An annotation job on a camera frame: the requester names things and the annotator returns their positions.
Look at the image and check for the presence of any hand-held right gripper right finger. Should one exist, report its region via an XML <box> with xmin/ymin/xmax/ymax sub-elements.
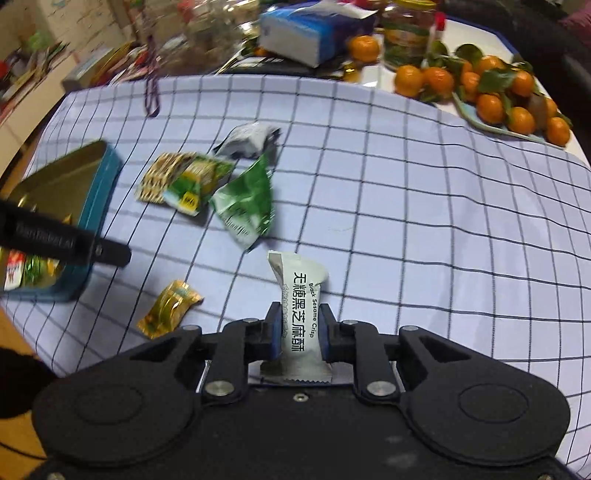
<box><xmin>320</xmin><ymin>302</ymin><xmax>472</xmax><ymax>402</ymax></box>

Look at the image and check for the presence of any green label glass jar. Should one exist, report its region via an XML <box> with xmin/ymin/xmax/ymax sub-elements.
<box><xmin>382</xmin><ymin>0</ymin><xmax>438</xmax><ymax>71</ymax></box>

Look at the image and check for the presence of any teal and gold tin box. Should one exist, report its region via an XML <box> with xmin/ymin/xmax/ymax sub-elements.
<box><xmin>0</xmin><ymin>140</ymin><xmax>124</xmax><ymax>304</ymax></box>

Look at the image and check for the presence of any white blue checked tablecloth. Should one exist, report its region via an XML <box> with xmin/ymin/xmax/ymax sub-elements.
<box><xmin>0</xmin><ymin>74</ymin><xmax>591</xmax><ymax>468</ymax></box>

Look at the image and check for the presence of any pile of leafy tangerines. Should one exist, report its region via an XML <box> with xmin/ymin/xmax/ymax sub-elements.
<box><xmin>394</xmin><ymin>43</ymin><xmax>574</xmax><ymax>147</ymax></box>

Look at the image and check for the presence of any green leaf print snack packet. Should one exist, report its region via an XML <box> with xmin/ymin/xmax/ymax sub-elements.
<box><xmin>208</xmin><ymin>154</ymin><xmax>276</xmax><ymax>253</ymax></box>

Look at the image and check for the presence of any purple lanyard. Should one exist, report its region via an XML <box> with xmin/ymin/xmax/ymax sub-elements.
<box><xmin>142</xmin><ymin>8</ymin><xmax>162</xmax><ymax>118</ymax></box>

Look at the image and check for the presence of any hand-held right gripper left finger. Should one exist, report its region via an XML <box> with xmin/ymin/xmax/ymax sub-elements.
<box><xmin>117</xmin><ymin>302</ymin><xmax>282</xmax><ymax>404</ymax></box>

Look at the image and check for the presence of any red white snack packet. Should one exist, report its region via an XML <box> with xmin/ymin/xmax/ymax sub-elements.
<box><xmin>3</xmin><ymin>251</ymin><xmax>27</xmax><ymax>292</ymax></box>

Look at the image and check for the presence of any light blue plate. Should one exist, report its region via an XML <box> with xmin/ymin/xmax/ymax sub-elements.
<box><xmin>451</xmin><ymin>90</ymin><xmax>567</xmax><ymax>151</ymax></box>

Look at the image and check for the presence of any blue tissue pack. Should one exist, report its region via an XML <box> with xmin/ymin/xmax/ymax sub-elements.
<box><xmin>258</xmin><ymin>2</ymin><xmax>378</xmax><ymax>68</ymax></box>

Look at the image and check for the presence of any grey cardboard box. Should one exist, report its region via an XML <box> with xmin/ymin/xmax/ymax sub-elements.
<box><xmin>61</xmin><ymin>43</ymin><xmax>136</xmax><ymax>92</ymax></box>

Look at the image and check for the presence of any gold patterned snack packet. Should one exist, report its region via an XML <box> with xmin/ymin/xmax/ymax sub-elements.
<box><xmin>136</xmin><ymin>152</ymin><xmax>195</xmax><ymax>204</ymax></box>

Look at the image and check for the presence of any pink pillow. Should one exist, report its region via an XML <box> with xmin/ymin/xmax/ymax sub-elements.
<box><xmin>560</xmin><ymin>8</ymin><xmax>591</xmax><ymax>37</ymax></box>

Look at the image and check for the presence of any single tangerine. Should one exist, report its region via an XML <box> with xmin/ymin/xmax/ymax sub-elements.
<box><xmin>348</xmin><ymin>35</ymin><xmax>380</xmax><ymax>64</ymax></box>

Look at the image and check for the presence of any grey snack packet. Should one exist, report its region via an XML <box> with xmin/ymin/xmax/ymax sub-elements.
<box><xmin>213</xmin><ymin>122</ymin><xmax>282</xmax><ymax>160</ymax></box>

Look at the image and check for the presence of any green yellow snack packet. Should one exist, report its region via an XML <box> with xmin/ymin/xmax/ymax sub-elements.
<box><xmin>163</xmin><ymin>154</ymin><xmax>237</xmax><ymax>216</ymax></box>

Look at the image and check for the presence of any small green candy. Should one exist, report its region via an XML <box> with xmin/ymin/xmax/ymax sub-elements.
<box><xmin>23</xmin><ymin>255</ymin><xmax>62</xmax><ymax>283</ymax></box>

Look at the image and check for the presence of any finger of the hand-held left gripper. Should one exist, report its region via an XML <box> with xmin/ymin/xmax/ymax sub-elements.
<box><xmin>92</xmin><ymin>236</ymin><xmax>133</xmax><ymax>269</ymax></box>

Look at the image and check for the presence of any clear glass jar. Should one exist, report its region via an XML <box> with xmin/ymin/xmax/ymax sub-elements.
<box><xmin>184</xmin><ymin>0</ymin><xmax>260</xmax><ymax>52</ymax></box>

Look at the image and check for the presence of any white sesame crisp packet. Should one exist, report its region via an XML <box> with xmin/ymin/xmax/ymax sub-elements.
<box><xmin>259</xmin><ymin>250</ymin><xmax>334</xmax><ymax>387</ymax></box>

